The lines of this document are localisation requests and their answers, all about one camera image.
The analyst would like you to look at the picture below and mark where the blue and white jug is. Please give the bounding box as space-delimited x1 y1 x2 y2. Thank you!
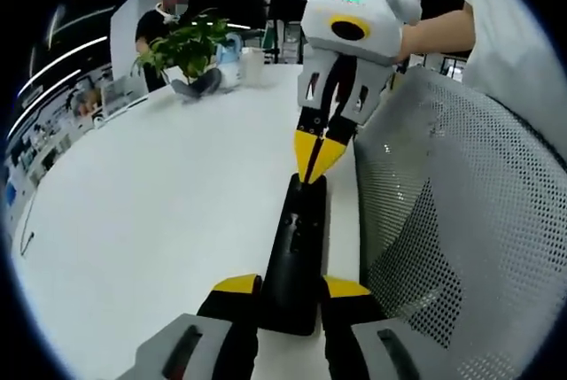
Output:
215 33 244 89

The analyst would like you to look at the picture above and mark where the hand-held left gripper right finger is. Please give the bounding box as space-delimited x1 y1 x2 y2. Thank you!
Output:
321 275 433 380

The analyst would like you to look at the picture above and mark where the translucent white cup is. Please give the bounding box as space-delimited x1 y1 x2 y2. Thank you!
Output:
242 49 266 86

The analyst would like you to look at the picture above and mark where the green potted plant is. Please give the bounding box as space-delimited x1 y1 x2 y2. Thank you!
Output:
131 8 232 98

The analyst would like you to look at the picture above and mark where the thin grey cable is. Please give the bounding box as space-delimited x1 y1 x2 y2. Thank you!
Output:
19 196 37 258

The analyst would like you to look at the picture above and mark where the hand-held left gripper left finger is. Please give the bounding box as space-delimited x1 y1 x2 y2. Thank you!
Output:
119 273 263 380

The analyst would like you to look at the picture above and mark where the grey mesh office chair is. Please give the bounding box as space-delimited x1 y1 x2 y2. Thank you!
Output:
353 64 564 380

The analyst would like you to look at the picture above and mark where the black remote control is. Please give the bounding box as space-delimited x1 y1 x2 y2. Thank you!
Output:
259 174 329 337

